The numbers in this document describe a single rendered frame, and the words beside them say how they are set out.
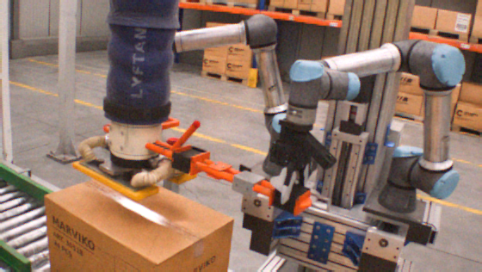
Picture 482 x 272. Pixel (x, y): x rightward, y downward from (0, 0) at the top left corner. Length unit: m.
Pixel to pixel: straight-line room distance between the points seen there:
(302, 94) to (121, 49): 0.58
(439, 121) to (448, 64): 0.20
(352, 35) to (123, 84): 0.92
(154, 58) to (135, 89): 0.11
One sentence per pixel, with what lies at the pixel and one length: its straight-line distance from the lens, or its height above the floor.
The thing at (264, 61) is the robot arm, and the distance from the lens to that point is 1.76.
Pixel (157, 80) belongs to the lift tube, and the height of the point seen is 1.44.
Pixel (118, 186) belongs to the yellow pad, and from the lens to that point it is 1.37.
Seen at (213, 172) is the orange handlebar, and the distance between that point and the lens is 1.23.
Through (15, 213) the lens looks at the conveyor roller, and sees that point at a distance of 2.46.
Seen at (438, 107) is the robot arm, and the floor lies 1.47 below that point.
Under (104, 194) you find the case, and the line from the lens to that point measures 1.68.
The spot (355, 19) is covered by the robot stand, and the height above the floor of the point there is 1.69.
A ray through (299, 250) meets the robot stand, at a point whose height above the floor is 0.74.
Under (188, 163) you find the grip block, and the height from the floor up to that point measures 1.23.
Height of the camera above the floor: 1.69
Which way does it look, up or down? 18 degrees down
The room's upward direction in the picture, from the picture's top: 7 degrees clockwise
